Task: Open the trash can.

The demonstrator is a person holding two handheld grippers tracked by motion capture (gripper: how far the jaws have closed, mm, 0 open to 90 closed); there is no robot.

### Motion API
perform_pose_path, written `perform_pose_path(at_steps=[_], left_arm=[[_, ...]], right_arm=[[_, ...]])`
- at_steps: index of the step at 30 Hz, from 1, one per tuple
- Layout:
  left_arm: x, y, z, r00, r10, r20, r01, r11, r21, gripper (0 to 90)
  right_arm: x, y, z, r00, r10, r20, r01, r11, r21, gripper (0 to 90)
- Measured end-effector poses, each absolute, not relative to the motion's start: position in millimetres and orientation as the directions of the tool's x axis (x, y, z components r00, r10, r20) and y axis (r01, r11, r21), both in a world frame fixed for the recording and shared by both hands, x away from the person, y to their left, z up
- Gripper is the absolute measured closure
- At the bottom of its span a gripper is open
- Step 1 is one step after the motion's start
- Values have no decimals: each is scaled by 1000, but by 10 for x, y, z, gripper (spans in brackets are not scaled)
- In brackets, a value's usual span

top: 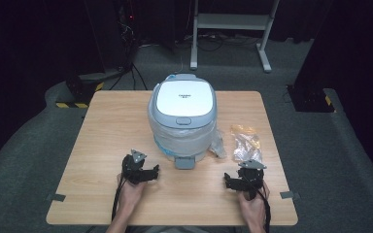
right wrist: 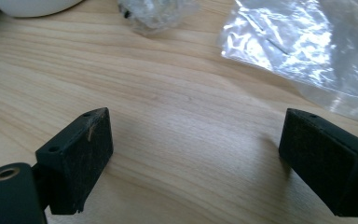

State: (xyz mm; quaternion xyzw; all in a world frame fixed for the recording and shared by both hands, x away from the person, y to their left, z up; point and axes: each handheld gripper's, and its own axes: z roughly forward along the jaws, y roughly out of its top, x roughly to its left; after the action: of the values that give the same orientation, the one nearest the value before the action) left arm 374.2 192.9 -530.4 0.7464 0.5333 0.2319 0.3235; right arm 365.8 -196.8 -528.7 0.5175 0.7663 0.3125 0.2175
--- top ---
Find white metal stand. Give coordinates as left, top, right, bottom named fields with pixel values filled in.
left=189, top=0, right=282, bottom=74

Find black floor cables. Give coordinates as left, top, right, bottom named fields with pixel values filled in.
left=109, top=62, right=149, bottom=91

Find person's right hand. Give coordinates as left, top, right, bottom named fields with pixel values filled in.
left=237, top=181, right=271, bottom=225

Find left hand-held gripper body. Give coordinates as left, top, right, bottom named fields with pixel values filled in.
left=121, top=149, right=151, bottom=185

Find person's left hand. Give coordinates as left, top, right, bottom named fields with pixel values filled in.
left=116, top=173, right=152, bottom=211

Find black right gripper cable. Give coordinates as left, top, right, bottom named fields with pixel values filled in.
left=256, top=185, right=272, bottom=233

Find cables under white stand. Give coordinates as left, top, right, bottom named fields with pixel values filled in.
left=174, top=31, right=260, bottom=52

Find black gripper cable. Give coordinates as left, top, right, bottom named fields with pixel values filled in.
left=256, top=185, right=272, bottom=233
left=111, top=174, right=128, bottom=224

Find white grey pedal trash can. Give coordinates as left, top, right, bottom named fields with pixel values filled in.
left=148, top=73, right=218, bottom=170

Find dark equipment rack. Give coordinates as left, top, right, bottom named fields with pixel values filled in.
left=113, top=0, right=140, bottom=71

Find clear orange plastic wrapper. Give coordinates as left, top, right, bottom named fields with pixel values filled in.
left=229, top=124, right=263, bottom=164

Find white plastic bin liner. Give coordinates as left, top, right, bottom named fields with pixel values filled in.
left=148, top=103, right=218, bottom=159

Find black base with hazard tape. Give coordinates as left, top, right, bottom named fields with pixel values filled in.
left=55, top=76, right=106, bottom=110
left=286, top=83, right=336, bottom=114

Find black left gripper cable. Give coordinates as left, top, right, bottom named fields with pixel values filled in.
left=111, top=174, right=128, bottom=224

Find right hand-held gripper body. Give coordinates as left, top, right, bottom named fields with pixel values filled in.
left=236, top=158, right=268, bottom=200

